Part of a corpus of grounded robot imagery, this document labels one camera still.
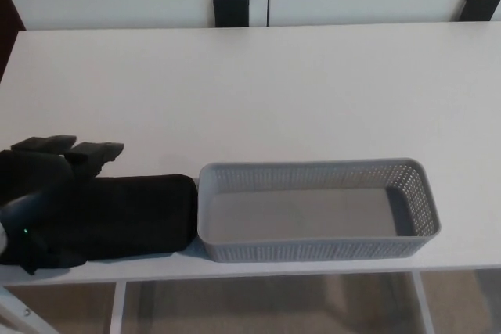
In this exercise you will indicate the grey perforated plastic basket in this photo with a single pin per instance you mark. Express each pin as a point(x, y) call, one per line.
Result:
point(313, 252)

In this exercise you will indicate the black fabric pencil case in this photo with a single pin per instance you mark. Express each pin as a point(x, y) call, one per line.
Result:
point(137, 216)

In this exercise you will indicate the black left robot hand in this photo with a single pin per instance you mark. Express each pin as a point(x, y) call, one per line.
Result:
point(35, 185)

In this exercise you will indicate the white table leg frame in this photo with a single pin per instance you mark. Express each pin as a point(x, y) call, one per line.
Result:
point(426, 310)
point(117, 310)

